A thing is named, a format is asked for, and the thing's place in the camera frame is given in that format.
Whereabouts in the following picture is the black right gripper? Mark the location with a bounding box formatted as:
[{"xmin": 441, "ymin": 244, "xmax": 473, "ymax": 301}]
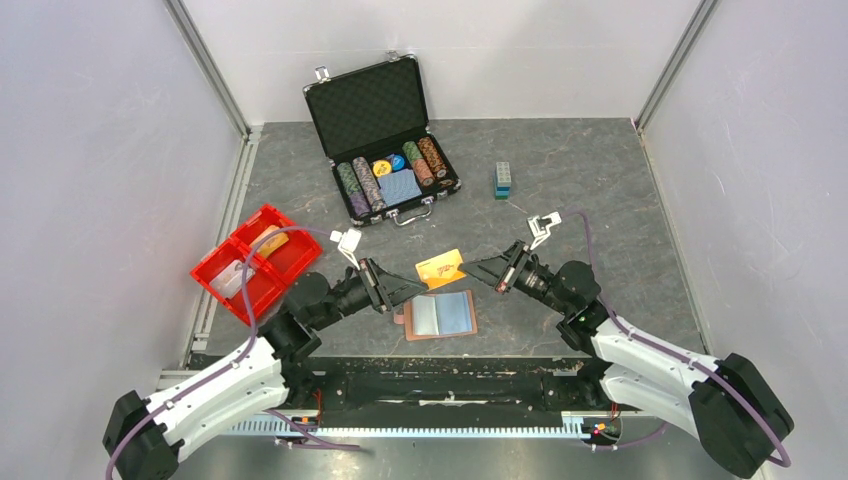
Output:
[{"xmin": 458, "ymin": 239, "xmax": 571, "ymax": 316}]

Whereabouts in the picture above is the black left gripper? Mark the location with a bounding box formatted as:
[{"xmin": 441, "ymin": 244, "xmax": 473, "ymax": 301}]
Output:
[{"xmin": 311, "ymin": 255, "xmax": 428, "ymax": 330}]

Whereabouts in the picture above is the gold credit card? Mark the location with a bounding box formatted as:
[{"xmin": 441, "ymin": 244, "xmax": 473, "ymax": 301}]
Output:
[
  {"xmin": 415, "ymin": 249, "xmax": 466, "ymax": 290},
  {"xmin": 250, "ymin": 225, "xmax": 289, "ymax": 258}
]

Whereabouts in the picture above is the orange leather card holder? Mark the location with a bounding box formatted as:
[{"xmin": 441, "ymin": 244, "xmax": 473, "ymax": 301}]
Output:
[{"xmin": 393, "ymin": 290, "xmax": 478, "ymax": 341}]

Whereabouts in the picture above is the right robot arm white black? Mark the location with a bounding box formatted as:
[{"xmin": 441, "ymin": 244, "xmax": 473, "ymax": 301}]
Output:
[{"xmin": 459, "ymin": 241, "xmax": 795, "ymax": 479}]

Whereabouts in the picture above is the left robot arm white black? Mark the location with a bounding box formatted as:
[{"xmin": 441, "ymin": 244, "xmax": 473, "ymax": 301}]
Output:
[{"xmin": 103, "ymin": 258, "xmax": 428, "ymax": 479}]

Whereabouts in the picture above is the blue playing card deck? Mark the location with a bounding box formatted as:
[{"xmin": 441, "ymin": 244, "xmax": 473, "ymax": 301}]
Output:
[{"xmin": 377, "ymin": 169, "xmax": 421, "ymax": 206}]

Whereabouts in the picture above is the white card in bin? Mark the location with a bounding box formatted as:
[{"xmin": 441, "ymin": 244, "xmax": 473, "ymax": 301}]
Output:
[{"xmin": 209, "ymin": 260, "xmax": 255, "ymax": 299}]

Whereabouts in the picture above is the grey blue toy brick stack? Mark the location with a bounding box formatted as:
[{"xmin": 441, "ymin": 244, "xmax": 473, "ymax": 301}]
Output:
[{"xmin": 493, "ymin": 161, "xmax": 512, "ymax": 200}]

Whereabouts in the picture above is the pink grey chip stack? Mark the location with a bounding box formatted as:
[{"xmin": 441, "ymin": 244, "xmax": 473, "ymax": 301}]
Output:
[{"xmin": 352, "ymin": 157, "xmax": 387, "ymax": 212}]

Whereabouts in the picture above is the red bin far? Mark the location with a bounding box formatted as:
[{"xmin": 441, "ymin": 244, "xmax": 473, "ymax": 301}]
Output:
[{"xmin": 228, "ymin": 204, "xmax": 323, "ymax": 290}]

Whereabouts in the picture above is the red bin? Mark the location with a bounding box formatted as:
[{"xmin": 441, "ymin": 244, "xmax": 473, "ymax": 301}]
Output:
[
  {"xmin": 228, "ymin": 204, "xmax": 323, "ymax": 290},
  {"xmin": 190, "ymin": 239, "xmax": 284, "ymax": 325}
]

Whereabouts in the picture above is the green red chip stack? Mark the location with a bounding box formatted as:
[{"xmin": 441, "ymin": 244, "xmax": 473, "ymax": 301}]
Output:
[{"xmin": 402, "ymin": 141, "xmax": 435, "ymax": 187}]

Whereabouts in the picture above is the yellow dealer chip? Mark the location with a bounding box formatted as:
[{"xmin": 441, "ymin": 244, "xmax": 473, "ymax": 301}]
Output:
[{"xmin": 371, "ymin": 159, "xmax": 393, "ymax": 178}]

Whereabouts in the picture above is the green purple chip stack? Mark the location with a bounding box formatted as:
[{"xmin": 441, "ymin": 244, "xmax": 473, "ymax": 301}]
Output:
[{"xmin": 336, "ymin": 163, "xmax": 371, "ymax": 217}]

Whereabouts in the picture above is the blue dealer chip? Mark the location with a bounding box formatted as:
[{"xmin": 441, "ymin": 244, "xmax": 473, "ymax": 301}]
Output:
[{"xmin": 386, "ymin": 154, "xmax": 407, "ymax": 172}]

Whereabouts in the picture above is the brown orange chip stack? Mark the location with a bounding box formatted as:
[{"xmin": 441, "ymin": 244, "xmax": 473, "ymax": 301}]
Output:
[{"xmin": 417, "ymin": 137, "xmax": 447, "ymax": 179}]

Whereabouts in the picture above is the black poker chip case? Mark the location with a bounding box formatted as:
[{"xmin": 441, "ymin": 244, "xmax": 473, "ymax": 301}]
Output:
[{"xmin": 303, "ymin": 51, "xmax": 462, "ymax": 227}]

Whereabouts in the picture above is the red bin near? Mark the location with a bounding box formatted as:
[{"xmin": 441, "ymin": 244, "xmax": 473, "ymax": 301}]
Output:
[{"xmin": 190, "ymin": 239, "xmax": 284, "ymax": 325}]

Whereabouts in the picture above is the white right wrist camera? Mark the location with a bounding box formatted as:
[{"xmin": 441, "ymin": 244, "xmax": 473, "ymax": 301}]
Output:
[{"xmin": 527, "ymin": 212, "xmax": 562, "ymax": 251}]

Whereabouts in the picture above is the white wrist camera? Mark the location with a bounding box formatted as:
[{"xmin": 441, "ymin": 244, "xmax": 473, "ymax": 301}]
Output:
[
  {"xmin": 330, "ymin": 227, "xmax": 362, "ymax": 270},
  {"xmin": 527, "ymin": 212, "xmax": 562, "ymax": 251}
]

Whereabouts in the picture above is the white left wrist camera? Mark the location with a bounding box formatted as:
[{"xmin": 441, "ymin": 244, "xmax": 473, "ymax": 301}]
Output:
[{"xmin": 330, "ymin": 227, "xmax": 362, "ymax": 270}]

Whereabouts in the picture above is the aluminium slotted cable duct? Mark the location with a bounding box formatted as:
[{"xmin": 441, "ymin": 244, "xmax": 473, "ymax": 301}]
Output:
[{"xmin": 223, "ymin": 414, "xmax": 591, "ymax": 441}]

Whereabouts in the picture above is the right aluminium frame post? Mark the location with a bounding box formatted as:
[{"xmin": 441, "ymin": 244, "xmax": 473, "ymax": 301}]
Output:
[{"xmin": 633, "ymin": 0, "xmax": 720, "ymax": 136}]

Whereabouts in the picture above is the aluminium frame post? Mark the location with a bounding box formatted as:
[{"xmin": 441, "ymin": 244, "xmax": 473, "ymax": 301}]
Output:
[
  {"xmin": 164, "ymin": 0, "xmax": 251, "ymax": 139},
  {"xmin": 633, "ymin": 0, "xmax": 720, "ymax": 136}
]

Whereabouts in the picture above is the left aluminium frame post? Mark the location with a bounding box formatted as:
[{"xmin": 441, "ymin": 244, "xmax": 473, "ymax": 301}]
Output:
[{"xmin": 164, "ymin": 0, "xmax": 251, "ymax": 139}]

